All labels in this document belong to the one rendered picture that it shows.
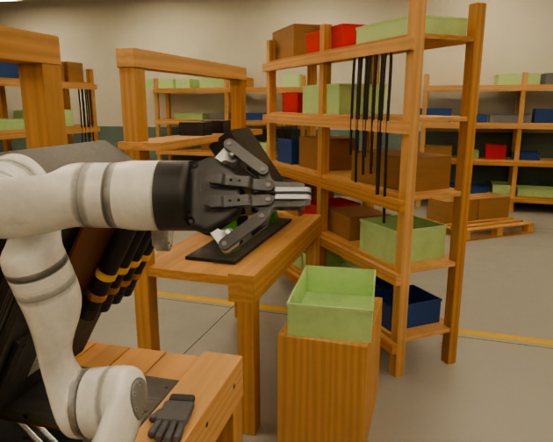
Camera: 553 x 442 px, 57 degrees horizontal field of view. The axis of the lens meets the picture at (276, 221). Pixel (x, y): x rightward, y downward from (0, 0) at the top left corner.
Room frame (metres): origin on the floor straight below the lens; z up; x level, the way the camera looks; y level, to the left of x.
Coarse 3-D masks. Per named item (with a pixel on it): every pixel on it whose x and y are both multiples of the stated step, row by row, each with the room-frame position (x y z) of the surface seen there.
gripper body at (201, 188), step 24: (168, 168) 0.52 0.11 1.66; (192, 168) 0.54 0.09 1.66; (216, 168) 0.54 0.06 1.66; (168, 192) 0.50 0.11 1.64; (192, 192) 0.53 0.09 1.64; (216, 192) 0.53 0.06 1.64; (240, 192) 0.53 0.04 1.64; (168, 216) 0.50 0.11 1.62; (192, 216) 0.51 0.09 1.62; (216, 216) 0.51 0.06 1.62
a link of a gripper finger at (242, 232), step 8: (256, 216) 0.51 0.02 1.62; (264, 216) 0.51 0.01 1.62; (248, 224) 0.51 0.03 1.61; (256, 224) 0.51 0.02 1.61; (232, 232) 0.50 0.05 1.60; (240, 232) 0.50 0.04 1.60; (248, 232) 0.50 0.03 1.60; (256, 232) 0.52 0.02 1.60; (224, 240) 0.50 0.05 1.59; (232, 240) 0.50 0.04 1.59; (240, 240) 0.50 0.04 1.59; (224, 248) 0.50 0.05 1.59
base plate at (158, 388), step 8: (152, 376) 1.44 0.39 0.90; (152, 384) 1.39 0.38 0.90; (160, 384) 1.39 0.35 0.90; (168, 384) 1.39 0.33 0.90; (152, 392) 1.35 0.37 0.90; (160, 392) 1.35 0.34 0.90; (168, 392) 1.35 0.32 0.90; (152, 400) 1.31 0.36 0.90; (160, 400) 1.31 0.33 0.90; (152, 408) 1.27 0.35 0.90; (144, 416) 1.23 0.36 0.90; (24, 440) 1.13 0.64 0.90; (88, 440) 1.13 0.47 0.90
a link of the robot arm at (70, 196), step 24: (72, 168) 0.53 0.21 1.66; (96, 168) 0.52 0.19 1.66; (0, 192) 0.50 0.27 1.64; (24, 192) 0.50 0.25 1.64; (48, 192) 0.51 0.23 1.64; (72, 192) 0.51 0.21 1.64; (96, 192) 0.51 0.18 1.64; (0, 216) 0.50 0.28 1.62; (24, 216) 0.50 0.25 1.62; (48, 216) 0.51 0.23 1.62; (72, 216) 0.51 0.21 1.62; (96, 216) 0.51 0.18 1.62
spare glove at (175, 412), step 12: (180, 396) 1.29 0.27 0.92; (192, 396) 1.29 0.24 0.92; (168, 408) 1.23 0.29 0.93; (180, 408) 1.23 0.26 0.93; (192, 408) 1.25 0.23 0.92; (156, 420) 1.18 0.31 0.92; (168, 420) 1.19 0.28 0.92; (180, 420) 1.18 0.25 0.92; (156, 432) 1.15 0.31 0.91; (168, 432) 1.13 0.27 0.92; (180, 432) 1.13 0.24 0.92
